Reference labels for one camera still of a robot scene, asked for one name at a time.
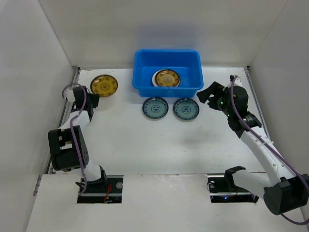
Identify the yellow patterned plate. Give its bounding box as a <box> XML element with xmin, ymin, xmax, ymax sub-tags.
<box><xmin>155</xmin><ymin>69</ymin><xmax>181</xmax><ymax>87</ymax></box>
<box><xmin>90</xmin><ymin>74</ymin><xmax>118</xmax><ymax>97</ymax></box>

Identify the blue floral plate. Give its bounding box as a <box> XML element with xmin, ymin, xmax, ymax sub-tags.
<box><xmin>173</xmin><ymin>98</ymin><xmax>200</xmax><ymax>121</ymax></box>
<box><xmin>142</xmin><ymin>97</ymin><xmax>169</xmax><ymax>120</ymax></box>

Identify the white plate grey emblem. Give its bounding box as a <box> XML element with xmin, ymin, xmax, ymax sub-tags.
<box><xmin>152</xmin><ymin>73</ymin><xmax>157</xmax><ymax>87</ymax></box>

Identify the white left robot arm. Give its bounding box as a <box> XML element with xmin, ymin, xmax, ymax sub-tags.
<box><xmin>48</xmin><ymin>83</ymin><xmax>109</xmax><ymax>193</ymax></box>

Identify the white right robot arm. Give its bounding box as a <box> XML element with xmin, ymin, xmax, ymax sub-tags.
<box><xmin>197</xmin><ymin>82</ymin><xmax>309</xmax><ymax>215</ymax></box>

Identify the blue plastic bin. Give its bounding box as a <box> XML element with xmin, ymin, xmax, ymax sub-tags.
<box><xmin>132</xmin><ymin>49</ymin><xmax>204</xmax><ymax>98</ymax></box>

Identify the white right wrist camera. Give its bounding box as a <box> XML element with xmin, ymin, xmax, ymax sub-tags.
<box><xmin>230</xmin><ymin>75</ymin><xmax>242</xmax><ymax>87</ymax></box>

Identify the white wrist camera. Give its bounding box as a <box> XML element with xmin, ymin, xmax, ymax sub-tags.
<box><xmin>230</xmin><ymin>75</ymin><xmax>242</xmax><ymax>87</ymax></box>
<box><xmin>62</xmin><ymin>89</ymin><xmax>75</xmax><ymax>102</ymax></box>

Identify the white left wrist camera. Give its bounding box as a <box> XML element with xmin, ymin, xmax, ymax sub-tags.
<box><xmin>62</xmin><ymin>89</ymin><xmax>75</xmax><ymax>102</ymax></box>

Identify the metal table edge rail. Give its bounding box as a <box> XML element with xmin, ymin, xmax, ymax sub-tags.
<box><xmin>33</xmin><ymin>66</ymin><xmax>81</xmax><ymax>195</ymax></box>

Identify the right metal edge rail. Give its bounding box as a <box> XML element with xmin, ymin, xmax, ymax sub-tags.
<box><xmin>244</xmin><ymin>66</ymin><xmax>271</xmax><ymax>139</ymax></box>

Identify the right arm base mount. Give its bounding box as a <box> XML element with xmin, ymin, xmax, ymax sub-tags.
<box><xmin>207</xmin><ymin>174</ymin><xmax>259</xmax><ymax>203</ymax></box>

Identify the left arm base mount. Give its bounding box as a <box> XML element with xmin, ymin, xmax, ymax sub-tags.
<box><xmin>77</xmin><ymin>175</ymin><xmax>124</xmax><ymax>204</ymax></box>

